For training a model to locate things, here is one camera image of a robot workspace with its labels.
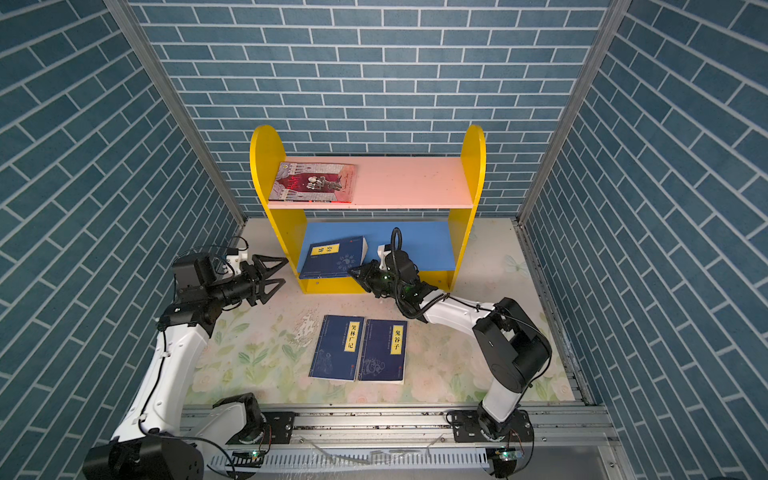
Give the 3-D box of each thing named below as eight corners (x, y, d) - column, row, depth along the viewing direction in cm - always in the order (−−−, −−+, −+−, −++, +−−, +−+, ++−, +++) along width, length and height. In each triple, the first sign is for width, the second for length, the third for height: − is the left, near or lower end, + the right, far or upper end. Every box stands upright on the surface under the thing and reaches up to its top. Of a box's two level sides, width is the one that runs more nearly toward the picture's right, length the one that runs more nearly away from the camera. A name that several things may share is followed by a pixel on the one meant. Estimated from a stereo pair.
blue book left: (310, 378, 84) (308, 375, 81) (325, 317, 96) (324, 313, 94) (356, 381, 83) (355, 378, 81) (366, 320, 95) (365, 316, 93)
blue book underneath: (359, 381, 83) (358, 378, 81) (368, 322, 95) (367, 318, 93) (404, 384, 83) (404, 381, 81) (407, 325, 94) (407, 321, 92)
